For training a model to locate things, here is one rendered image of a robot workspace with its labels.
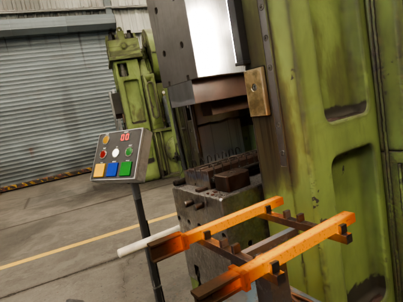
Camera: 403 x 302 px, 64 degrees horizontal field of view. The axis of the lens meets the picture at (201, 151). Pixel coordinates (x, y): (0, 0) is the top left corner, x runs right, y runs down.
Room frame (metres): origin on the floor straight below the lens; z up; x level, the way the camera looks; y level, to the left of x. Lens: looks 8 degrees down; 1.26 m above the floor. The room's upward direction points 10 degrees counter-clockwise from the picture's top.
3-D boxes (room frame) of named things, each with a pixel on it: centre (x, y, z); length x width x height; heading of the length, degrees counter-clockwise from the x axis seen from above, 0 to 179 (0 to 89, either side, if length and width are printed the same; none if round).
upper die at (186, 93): (1.49, -0.13, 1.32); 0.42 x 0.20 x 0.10; 122
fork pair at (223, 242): (0.75, -0.12, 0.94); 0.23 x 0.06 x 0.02; 120
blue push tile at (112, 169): (1.70, 0.48, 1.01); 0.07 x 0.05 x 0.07; 57
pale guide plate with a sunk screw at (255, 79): (1.18, -0.24, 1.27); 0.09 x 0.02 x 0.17; 32
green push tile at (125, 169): (1.65, 0.40, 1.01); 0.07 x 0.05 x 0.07; 57
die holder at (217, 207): (1.45, -0.17, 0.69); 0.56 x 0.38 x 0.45; 122
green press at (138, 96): (6.65, 0.55, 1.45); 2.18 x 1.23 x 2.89; 112
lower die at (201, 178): (1.49, -0.13, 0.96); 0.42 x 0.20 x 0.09; 122
